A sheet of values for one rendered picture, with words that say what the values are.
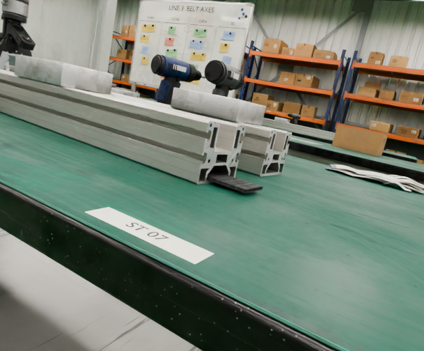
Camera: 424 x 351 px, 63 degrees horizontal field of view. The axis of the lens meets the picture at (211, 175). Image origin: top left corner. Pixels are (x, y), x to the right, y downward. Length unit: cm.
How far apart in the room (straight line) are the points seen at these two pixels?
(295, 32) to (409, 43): 323
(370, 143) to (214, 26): 222
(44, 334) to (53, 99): 64
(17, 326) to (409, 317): 99
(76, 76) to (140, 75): 381
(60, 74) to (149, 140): 23
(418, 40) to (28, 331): 1099
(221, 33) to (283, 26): 830
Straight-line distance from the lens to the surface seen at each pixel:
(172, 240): 27
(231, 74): 94
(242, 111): 65
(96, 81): 72
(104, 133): 58
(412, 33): 1141
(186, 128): 48
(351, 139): 255
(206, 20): 408
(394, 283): 31
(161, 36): 438
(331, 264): 30
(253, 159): 62
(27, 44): 129
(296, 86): 1039
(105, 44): 925
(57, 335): 108
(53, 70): 70
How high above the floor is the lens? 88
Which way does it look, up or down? 11 degrees down
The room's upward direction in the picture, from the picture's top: 12 degrees clockwise
